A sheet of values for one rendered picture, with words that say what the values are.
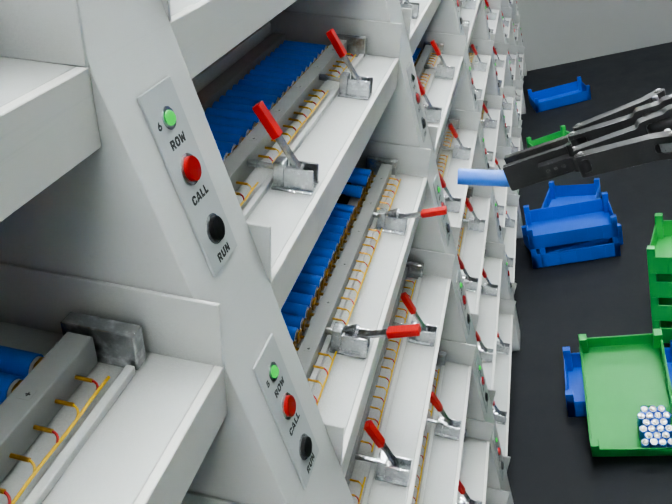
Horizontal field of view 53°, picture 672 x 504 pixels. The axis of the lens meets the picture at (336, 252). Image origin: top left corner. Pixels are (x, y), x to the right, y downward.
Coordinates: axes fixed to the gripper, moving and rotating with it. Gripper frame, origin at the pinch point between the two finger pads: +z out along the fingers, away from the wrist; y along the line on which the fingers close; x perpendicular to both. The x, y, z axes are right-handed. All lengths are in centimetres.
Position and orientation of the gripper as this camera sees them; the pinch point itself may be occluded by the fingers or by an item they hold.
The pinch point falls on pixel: (539, 163)
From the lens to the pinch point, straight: 77.0
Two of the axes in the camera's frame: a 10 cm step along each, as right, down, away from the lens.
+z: -8.6, 2.6, 4.5
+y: -2.6, 5.2, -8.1
